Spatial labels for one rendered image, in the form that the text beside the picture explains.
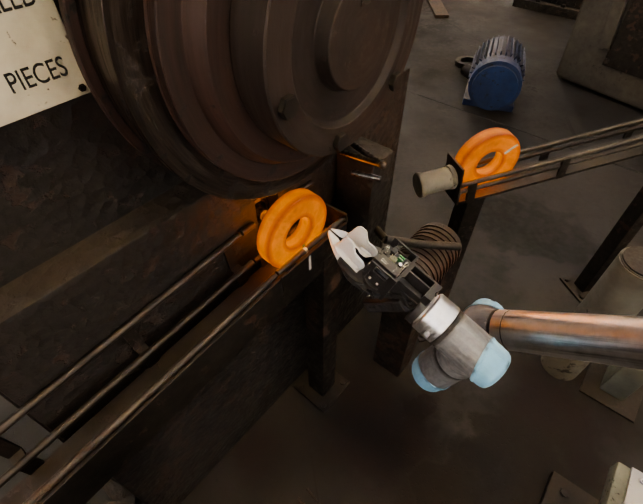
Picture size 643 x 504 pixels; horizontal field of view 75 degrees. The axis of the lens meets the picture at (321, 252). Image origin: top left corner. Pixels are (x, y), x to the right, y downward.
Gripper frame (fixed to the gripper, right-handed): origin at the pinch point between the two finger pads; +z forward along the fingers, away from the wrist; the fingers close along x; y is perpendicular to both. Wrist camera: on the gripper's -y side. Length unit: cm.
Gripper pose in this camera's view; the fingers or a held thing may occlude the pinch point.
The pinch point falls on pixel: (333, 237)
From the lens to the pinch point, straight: 75.7
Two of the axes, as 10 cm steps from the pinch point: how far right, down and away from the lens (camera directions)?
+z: -7.3, -6.6, 1.9
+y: 2.4, -5.0, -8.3
